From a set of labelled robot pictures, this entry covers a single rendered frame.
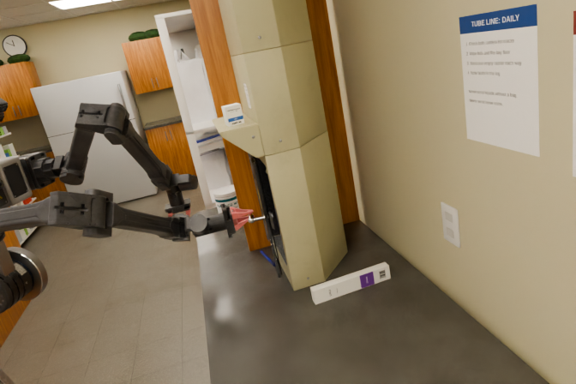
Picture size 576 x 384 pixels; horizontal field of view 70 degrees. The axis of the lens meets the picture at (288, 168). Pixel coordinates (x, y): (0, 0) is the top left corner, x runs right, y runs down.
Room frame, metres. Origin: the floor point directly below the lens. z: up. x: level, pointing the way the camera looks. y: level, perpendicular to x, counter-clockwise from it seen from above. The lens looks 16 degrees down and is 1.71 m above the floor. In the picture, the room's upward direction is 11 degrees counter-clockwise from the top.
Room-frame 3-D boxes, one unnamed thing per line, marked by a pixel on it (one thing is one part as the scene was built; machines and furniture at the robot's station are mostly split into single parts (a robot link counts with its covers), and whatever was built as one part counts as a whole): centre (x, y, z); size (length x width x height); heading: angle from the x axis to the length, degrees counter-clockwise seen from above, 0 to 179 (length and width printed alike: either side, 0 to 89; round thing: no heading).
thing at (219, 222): (1.28, 0.26, 1.20); 0.07 x 0.07 x 0.10; 11
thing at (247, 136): (1.35, 0.15, 1.46); 0.32 x 0.12 x 0.10; 11
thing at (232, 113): (1.28, 0.13, 1.54); 0.05 x 0.05 x 0.06; 19
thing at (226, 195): (1.97, 0.32, 1.02); 0.13 x 0.13 x 0.15
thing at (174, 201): (1.59, 0.47, 1.21); 0.10 x 0.07 x 0.07; 101
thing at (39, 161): (1.49, 0.85, 1.45); 0.09 x 0.08 x 0.12; 168
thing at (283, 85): (1.38, -0.03, 1.33); 0.32 x 0.25 x 0.77; 11
